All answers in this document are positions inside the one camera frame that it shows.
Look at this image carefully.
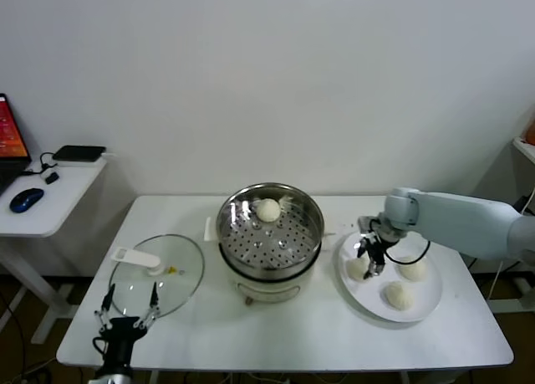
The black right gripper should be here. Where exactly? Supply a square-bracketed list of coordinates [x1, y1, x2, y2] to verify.
[353, 223, 405, 281]

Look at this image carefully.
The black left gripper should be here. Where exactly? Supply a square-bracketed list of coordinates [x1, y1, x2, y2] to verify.
[94, 281, 162, 362]

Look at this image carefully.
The white steamed baozi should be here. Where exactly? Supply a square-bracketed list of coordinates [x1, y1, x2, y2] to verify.
[396, 256, 428, 281]
[255, 197, 281, 223]
[383, 281, 415, 310]
[346, 256, 371, 283]

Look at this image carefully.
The stainless steel steamer basket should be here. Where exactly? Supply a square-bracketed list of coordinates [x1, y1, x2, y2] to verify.
[203, 182, 338, 276]

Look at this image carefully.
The white round plate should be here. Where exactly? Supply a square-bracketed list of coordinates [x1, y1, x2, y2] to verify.
[336, 228, 444, 323]

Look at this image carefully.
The white electric cooker pot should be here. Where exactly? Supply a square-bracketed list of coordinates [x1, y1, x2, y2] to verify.
[225, 237, 323, 306]

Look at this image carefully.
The white side table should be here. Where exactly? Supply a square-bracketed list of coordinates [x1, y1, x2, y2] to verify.
[0, 161, 108, 346]

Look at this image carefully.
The blue computer mouse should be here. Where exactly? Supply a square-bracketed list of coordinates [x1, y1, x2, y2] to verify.
[8, 187, 45, 214]

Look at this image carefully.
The flat black device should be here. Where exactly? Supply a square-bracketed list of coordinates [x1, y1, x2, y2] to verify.
[50, 145, 106, 164]

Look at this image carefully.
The black laptop with red screen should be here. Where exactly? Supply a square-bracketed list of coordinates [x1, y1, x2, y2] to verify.
[0, 93, 33, 195]

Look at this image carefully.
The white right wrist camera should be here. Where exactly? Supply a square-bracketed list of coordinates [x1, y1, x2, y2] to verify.
[357, 216, 380, 235]

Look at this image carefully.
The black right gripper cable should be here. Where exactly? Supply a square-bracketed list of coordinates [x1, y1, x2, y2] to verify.
[384, 239, 431, 267]

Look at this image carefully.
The glass lid with white handle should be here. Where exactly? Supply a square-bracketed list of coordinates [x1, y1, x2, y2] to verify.
[107, 233, 206, 320]

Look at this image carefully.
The white power cable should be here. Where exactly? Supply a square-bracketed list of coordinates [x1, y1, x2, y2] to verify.
[487, 260, 506, 301]

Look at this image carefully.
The black power cable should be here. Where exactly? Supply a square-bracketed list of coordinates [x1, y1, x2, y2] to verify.
[466, 195, 535, 272]

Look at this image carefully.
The black desk cable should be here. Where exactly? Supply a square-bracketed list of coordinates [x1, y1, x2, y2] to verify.
[20, 151, 58, 178]

